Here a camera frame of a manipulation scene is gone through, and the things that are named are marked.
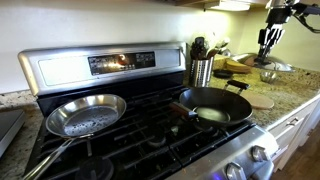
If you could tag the perforated steel utensil holder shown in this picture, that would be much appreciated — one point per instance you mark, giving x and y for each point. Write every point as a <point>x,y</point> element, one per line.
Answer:
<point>200,72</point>

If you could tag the right stove knob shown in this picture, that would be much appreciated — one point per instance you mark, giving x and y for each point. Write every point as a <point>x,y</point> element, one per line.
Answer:
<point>260,154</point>

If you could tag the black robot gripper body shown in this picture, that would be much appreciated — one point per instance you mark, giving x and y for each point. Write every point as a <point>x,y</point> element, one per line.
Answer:
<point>271,34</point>

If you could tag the silver lid with wooden knob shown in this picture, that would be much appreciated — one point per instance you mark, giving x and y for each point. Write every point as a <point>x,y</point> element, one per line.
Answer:
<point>270,63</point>

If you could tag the dark kitchen utensils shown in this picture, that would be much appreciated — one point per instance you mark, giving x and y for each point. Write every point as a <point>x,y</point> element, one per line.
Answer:
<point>201,51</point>

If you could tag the left stove knob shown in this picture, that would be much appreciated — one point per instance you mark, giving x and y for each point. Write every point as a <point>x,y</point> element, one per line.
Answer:
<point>235,172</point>

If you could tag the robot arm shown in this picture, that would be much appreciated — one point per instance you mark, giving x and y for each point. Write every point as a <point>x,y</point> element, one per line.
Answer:
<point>299,10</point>

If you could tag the black wok pan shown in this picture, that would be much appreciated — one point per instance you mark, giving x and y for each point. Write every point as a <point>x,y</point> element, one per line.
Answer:
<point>213,106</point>

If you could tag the silver frying pan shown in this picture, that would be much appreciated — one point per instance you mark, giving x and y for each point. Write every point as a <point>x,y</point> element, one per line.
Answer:
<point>80,118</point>

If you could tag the small black dish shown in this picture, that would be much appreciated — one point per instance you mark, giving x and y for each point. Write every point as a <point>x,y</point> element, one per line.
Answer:
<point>223,74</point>

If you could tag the stack of wooden plates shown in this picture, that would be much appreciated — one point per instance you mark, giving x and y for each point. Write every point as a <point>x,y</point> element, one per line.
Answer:
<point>237,67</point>

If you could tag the round wooden trivet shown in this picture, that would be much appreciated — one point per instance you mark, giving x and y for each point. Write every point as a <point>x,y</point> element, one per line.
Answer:
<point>258,101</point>

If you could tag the white cabinet drawer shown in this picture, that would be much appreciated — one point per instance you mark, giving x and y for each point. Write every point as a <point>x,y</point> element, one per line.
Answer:
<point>286,132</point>

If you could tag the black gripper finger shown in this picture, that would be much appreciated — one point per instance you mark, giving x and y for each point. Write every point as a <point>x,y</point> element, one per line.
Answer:
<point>261,55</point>
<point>268,58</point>

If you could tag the grey appliance at left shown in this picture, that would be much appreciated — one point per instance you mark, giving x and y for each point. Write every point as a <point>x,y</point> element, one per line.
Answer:
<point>10,123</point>

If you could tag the stove knob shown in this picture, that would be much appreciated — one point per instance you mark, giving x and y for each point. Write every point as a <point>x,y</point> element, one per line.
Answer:
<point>260,154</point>
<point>235,172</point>

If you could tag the small fluted metal tin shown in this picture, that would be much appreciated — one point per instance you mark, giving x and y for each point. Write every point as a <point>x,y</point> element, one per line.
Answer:
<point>268,77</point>

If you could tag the stainless steel gas stove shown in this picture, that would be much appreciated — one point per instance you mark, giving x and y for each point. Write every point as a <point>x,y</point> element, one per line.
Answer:
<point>150,141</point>

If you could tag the under cabinet light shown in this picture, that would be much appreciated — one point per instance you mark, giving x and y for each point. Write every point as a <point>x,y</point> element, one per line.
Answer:
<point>230,6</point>

